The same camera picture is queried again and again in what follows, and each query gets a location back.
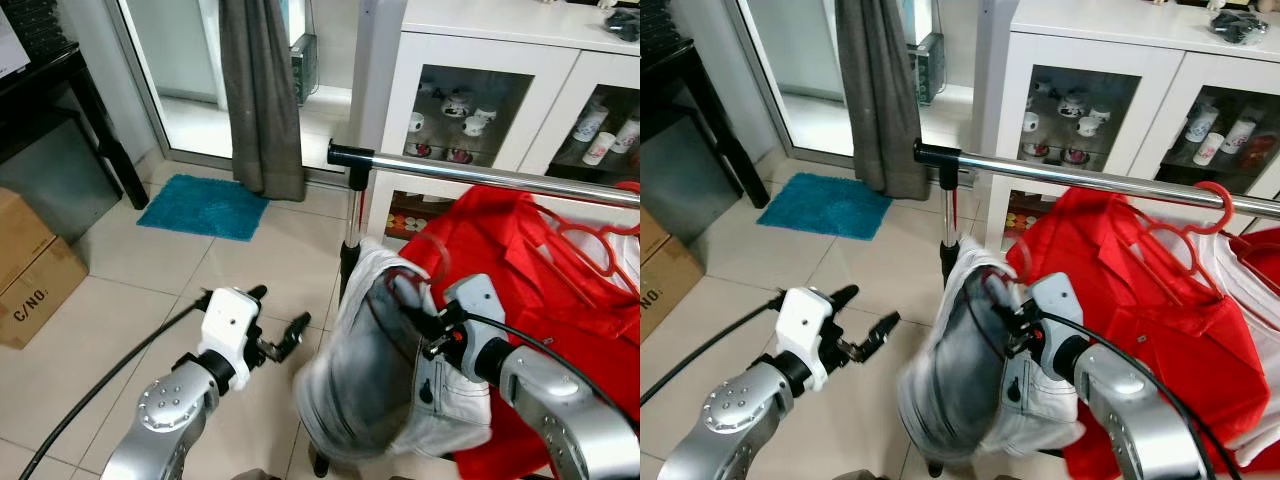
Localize black bag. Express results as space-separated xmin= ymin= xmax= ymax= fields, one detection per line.
xmin=603 ymin=8 xmax=641 ymax=43
xmin=1208 ymin=8 xmax=1269 ymax=46

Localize white glass-door cabinet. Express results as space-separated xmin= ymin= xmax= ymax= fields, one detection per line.
xmin=365 ymin=0 xmax=641 ymax=241
xmin=985 ymin=0 xmax=1280 ymax=236

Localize chrome clothes rail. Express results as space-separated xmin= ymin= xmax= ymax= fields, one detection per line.
xmin=913 ymin=140 xmax=1280 ymax=219
xmin=328 ymin=142 xmax=641 ymax=209

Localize red shirt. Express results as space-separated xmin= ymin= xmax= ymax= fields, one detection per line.
xmin=1005 ymin=188 xmax=1271 ymax=480
xmin=400 ymin=185 xmax=641 ymax=480

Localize grey metal cabinet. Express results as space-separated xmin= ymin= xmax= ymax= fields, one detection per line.
xmin=0 ymin=118 xmax=123 ymax=241
xmin=640 ymin=118 xmax=741 ymax=241

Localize cardboard box with C/NO print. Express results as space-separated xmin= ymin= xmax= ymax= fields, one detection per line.
xmin=0 ymin=186 xmax=89 ymax=350
xmin=640 ymin=205 xmax=676 ymax=343

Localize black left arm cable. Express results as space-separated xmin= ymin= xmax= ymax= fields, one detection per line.
xmin=18 ymin=293 xmax=213 ymax=480
xmin=640 ymin=292 xmax=786 ymax=406

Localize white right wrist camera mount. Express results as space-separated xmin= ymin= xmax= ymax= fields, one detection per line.
xmin=1028 ymin=272 xmax=1086 ymax=346
xmin=443 ymin=275 xmax=508 ymax=356

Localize black boxy device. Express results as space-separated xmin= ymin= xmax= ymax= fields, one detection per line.
xmin=290 ymin=33 xmax=319 ymax=106
xmin=915 ymin=32 xmax=946 ymax=106

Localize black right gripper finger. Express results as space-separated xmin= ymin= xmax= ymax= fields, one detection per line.
xmin=388 ymin=270 xmax=431 ymax=319
xmin=980 ymin=268 xmax=1017 ymax=313

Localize red plastic hanger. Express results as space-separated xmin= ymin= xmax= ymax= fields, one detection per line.
xmin=1130 ymin=180 xmax=1238 ymax=301
xmin=995 ymin=240 xmax=1037 ymax=291
xmin=530 ymin=180 xmax=641 ymax=296
xmin=405 ymin=235 xmax=453 ymax=291

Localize glass sliding door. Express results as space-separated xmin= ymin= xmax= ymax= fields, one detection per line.
xmin=105 ymin=0 xmax=376 ymax=186
xmin=730 ymin=0 xmax=986 ymax=171

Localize blue floor mat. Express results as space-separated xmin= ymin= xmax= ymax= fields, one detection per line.
xmin=757 ymin=172 xmax=893 ymax=241
xmin=137 ymin=174 xmax=271 ymax=242

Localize black desk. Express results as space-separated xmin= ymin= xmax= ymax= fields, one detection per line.
xmin=0 ymin=42 xmax=151 ymax=211
xmin=640 ymin=35 xmax=771 ymax=209

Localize grey white jeans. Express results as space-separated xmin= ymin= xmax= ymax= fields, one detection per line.
xmin=295 ymin=238 xmax=493 ymax=463
xmin=897 ymin=238 xmax=1086 ymax=463

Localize chrome black rack post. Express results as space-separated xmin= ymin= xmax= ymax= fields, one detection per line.
xmin=935 ymin=165 xmax=963 ymax=291
xmin=338 ymin=165 xmax=369 ymax=301

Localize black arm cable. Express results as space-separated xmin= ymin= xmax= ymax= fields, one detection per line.
xmin=640 ymin=292 xmax=786 ymax=406
xmin=455 ymin=312 xmax=641 ymax=433
xmin=1038 ymin=310 xmax=1231 ymax=480
xmin=18 ymin=293 xmax=213 ymax=480

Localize grey curtain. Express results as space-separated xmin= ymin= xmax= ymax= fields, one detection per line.
xmin=835 ymin=0 xmax=931 ymax=201
xmin=218 ymin=0 xmax=307 ymax=203

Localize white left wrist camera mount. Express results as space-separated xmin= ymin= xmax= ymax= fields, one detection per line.
xmin=775 ymin=288 xmax=839 ymax=393
xmin=197 ymin=288 xmax=263 ymax=366

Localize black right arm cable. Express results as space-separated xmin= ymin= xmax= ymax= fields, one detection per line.
xmin=455 ymin=312 xmax=641 ymax=433
xmin=1038 ymin=310 xmax=1231 ymax=480

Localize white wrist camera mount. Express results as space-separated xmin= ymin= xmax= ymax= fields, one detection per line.
xmin=197 ymin=288 xmax=263 ymax=366
xmin=443 ymin=275 xmax=508 ymax=356
xmin=1028 ymin=272 xmax=1086 ymax=346
xmin=775 ymin=288 xmax=839 ymax=393

